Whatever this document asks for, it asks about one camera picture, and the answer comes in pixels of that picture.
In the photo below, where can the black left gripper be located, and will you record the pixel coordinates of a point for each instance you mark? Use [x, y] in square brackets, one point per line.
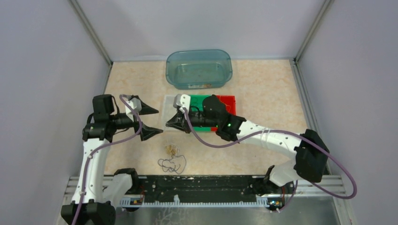
[147, 132]

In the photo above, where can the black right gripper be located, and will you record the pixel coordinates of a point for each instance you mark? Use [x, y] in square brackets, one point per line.
[180, 124]

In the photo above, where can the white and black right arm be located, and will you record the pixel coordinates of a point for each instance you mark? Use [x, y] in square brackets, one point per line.
[307, 152]

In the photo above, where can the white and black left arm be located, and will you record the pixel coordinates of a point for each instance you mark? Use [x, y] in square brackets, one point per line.
[92, 203]

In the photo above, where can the white plastic bin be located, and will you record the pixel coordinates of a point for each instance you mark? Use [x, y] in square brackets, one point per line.
[168, 111]

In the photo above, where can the green plastic bin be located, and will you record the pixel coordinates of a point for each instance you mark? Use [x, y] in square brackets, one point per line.
[197, 99]

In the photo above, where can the red plastic bin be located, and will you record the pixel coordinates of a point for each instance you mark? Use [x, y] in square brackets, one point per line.
[230, 103]

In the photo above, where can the teal transparent plastic tub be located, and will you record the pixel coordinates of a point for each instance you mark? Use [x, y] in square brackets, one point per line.
[198, 69]

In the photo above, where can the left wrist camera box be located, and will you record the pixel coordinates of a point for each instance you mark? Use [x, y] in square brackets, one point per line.
[133, 105]

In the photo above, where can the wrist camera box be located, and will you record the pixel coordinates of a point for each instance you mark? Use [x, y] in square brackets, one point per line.
[182, 102]
[133, 105]

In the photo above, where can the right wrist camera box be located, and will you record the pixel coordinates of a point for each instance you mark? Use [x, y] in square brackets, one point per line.
[182, 102]

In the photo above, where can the aluminium frame rail left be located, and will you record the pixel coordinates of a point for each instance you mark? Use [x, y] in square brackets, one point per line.
[85, 22]

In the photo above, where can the aluminium frame rail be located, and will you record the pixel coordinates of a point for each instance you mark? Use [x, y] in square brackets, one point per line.
[85, 22]
[343, 208]

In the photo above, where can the aluminium frame rail right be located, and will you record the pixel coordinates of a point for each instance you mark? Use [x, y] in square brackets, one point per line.
[343, 208]

